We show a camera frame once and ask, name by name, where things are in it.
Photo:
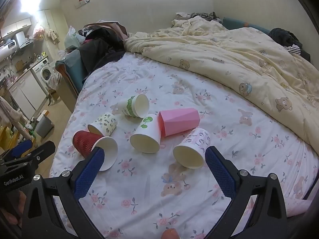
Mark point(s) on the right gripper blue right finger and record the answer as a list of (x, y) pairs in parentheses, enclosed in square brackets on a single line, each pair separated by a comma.
[(223, 171)]

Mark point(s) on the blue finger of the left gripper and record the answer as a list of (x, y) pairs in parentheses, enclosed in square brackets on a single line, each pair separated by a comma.
[(40, 153), (22, 147)]

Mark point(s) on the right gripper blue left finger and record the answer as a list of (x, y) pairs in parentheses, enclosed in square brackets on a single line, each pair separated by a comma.
[(86, 171)]

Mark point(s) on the pink faceted plastic cup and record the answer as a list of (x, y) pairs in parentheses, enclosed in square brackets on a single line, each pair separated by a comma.
[(172, 122)]

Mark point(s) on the red corrugated paper cup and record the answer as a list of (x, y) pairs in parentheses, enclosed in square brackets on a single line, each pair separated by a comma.
[(85, 142)]

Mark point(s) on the pink patterned paper cup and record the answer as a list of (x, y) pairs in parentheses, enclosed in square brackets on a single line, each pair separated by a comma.
[(190, 152)]

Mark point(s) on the leopard print paper cup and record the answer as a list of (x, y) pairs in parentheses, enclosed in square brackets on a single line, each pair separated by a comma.
[(104, 125)]

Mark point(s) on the white green-leaf paper cup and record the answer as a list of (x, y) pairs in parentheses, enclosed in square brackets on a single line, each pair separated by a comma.
[(146, 138)]

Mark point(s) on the green grass paper cup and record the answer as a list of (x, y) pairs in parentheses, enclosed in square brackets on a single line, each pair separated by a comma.
[(136, 106)]

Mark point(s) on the left hand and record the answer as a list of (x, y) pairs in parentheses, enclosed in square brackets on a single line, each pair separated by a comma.
[(12, 207)]

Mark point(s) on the right hand thumb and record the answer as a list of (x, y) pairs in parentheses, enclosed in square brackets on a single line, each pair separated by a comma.
[(170, 234)]

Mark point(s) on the yellow wooden chair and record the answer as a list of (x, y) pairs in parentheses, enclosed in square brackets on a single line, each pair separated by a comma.
[(10, 138)]

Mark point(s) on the grey trash bin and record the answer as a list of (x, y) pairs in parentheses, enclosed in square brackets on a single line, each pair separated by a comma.
[(44, 126)]

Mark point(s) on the white kitchen cabinet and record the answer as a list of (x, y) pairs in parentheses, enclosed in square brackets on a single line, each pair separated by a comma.
[(27, 94)]

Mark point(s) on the floral white bed sheet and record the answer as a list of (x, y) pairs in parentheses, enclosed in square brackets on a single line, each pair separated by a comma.
[(142, 194)]

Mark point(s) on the white washing machine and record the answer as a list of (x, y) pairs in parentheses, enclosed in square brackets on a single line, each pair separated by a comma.
[(42, 71)]

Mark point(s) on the teal bed footboard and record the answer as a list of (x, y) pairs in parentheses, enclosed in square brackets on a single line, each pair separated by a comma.
[(73, 73)]

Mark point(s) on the cream bear print duvet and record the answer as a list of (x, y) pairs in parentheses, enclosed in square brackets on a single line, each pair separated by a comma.
[(248, 61)]

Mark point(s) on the white plastic bag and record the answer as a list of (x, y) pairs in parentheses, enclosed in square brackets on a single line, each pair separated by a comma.
[(73, 38)]

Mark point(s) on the dark clothes pile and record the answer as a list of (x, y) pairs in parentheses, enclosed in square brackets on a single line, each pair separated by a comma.
[(104, 43)]

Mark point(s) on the black clothing at headboard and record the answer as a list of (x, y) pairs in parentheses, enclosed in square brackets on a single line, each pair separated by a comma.
[(289, 41)]

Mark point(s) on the teal headboard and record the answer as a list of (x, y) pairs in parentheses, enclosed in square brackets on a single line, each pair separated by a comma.
[(231, 24)]

